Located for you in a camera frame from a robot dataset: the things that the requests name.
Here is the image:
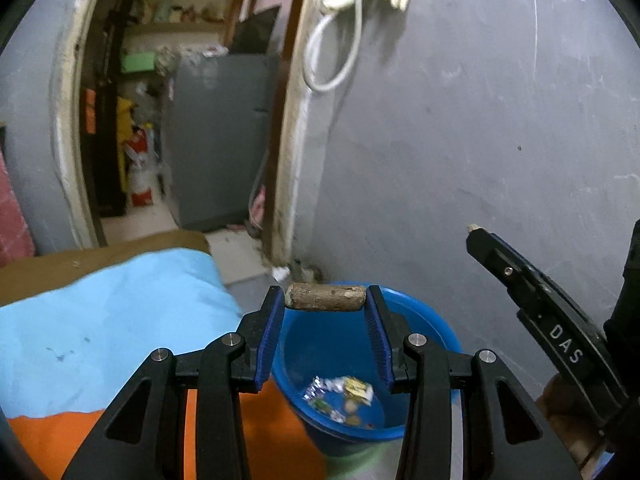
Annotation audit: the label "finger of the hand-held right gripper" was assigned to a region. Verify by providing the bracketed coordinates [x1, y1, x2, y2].
[465, 224, 631, 427]

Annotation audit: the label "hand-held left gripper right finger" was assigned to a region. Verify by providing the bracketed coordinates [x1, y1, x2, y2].
[365, 285, 581, 480]

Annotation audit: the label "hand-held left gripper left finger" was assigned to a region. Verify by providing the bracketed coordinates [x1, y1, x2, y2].
[61, 286, 286, 480]

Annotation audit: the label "yellow green packet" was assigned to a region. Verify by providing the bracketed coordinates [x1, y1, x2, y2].
[342, 377, 375, 405]

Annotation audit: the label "blue plastic bucket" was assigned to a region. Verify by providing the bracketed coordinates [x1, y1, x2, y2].
[270, 281, 464, 459]

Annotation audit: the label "silver green wrapper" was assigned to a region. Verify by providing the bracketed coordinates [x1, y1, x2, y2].
[302, 375, 346, 404]

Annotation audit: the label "short wooden stick piece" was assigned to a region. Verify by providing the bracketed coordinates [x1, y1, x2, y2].
[284, 282, 370, 313]

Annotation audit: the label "person's right hand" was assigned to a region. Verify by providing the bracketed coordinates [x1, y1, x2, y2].
[537, 371, 613, 471]

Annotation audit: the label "blue and orange blanket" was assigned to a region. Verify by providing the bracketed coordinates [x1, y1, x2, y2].
[0, 248, 331, 480]

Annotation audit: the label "red and white sack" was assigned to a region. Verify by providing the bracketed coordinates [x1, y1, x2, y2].
[124, 124, 164, 207]

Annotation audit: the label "brown cardboard sheet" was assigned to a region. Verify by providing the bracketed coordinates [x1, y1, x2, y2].
[0, 229, 211, 294]

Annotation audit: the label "grey refrigerator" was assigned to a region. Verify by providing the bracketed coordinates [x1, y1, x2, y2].
[167, 52, 281, 231]

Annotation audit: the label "yellow bag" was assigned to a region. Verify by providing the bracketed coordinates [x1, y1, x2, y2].
[115, 97, 136, 191]

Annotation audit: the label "pink checked cloth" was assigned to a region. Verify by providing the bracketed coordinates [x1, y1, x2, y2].
[0, 147, 36, 266]

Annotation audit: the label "clear plastic bags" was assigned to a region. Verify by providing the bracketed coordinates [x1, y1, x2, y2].
[157, 44, 229, 74]

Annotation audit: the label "green box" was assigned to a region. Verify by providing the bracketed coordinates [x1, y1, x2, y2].
[121, 51, 157, 74]

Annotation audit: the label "white wooden door frame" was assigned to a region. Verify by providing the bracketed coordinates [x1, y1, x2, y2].
[47, 0, 341, 271]

